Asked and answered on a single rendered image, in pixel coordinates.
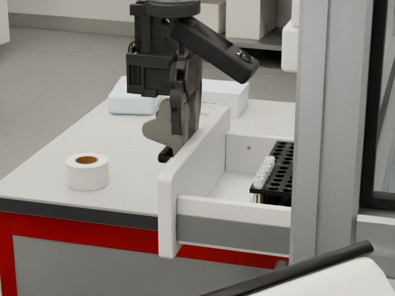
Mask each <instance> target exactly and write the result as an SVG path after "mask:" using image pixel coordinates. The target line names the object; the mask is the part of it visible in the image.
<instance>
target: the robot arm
mask: <svg viewBox="0 0 395 296"><path fill-rule="evenodd" d="M129 9H130V15H133V16H134V19H135V41H133V42H131V43H130V44H129V47H128V53H126V87H127V93H131V94H138V95H141V97H153V98H157V97H158V95H164V96H170V98H166V99H163V100H162V101H161V102H160V104H159V110H158V111H157V112H156V118H154V119H152V120H149V121H147V122H145V123H144V124H143V126H142V133H143V135H144V136H145V137H146V138H147V139H150V140H153V141H155V142H158V143H160V144H164V145H165V146H169V147H171V148H172V149H173V157H174V156H175V155H176V154H177V153H178V151H179V150H180V149H181V148H182V147H183V146H184V145H185V144H186V142H187V141H188V140H189V139H190V138H191V137H192V136H193V134H194V133H195V132H196V131H197V130H198V128H199V118H200V110H201V101H202V69H203V66H202V58H203V59H204V60H206V61H208V62H209V63H210V64H212V65H213V66H215V67H216V68H218V69H219V70H221V71H222V72H223V73H225V74H227V75H228V76H230V77H231V78H232V79H234V80H235V81H237V82H238V83H240V84H245V83H246V82H247V81H248V80H249V79H250V78H251V77H252V76H253V75H254V74H255V73H256V71H257V69H258V68H259V66H260V63H259V61H258V60H257V59H255V58H254V57H252V56H250V55H249V54H248V53H247V52H245V51H243V50H242V49H240V48H239V47H237V46H236V45H234V44H233V43H231V42H230V41H228V40H227V39H226V38H224V37H223V36H221V35H219V34H218V33H217V32H215V31H214V30H213V29H211V28H209V27H208V26H206V25H205V24H203V23H202V22H201V21H199V20H197V19H196V18H195V17H193V16H195V15H198V14H200V1H199V0H137V1H136V3H135V4H130V5H129ZM167 19H168V20H169V22H168V20H167ZM133 43H135V45H133ZM130 45H131V48H130ZM135 52H137V53H135Z"/></svg>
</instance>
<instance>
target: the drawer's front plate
mask: <svg viewBox="0 0 395 296"><path fill-rule="evenodd" d="M227 132H230V107H229V106H218V107H217V108H216V109H215V110H214V111H213V112H212V114H211V115H210V116H209V117H208V118H207V119H206V120H205V122H204V123H203V124H202V125H201V127H200V128H198V130H197V131H196V132H195V133H194V134H193V136H192V137H191V138H190V139H189V140H188V141H187V142H186V144H185V145H184V146H183V147H182V148H181V149H180V150H179V151H178V153H177V154H176V155H175V156H174V158H173V159H172V160H171V161H170V162H169V163H168V164H167V166H166V167H165V168H164V169H163V170H162V171H161V172H160V174H159V175H158V240H159V257H160V258H168V259H174V258H175V256H176V255H177V253H178V252H179V250H180V249H181V247H182V246H183V244H179V243H178V241H177V229H176V215H177V213H178V197H179V195H187V196H198V197H208V195H209V194H210V192H211V191H212V190H213V188H214V186H215V185H216V183H217V182H218V181H219V179H220V178H221V176H222V175H223V173H224V172H225V171H226V133H227Z"/></svg>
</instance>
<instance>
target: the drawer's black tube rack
mask: <svg viewBox="0 0 395 296"><path fill-rule="evenodd" d="M293 149H294V142H290V143H289V144H287V149H286V151H285V153H284V155H283V156H282V158H281V160H280V162H279V163H277V164H276V165H277V167H276V170H275V172H274V173H273V175H272V177H271V179H270V181H269V182H268V184H265V186H266V188H265V194H264V195H263V204H269V205H275V206H285V207H291V205H292V177H293Z"/></svg>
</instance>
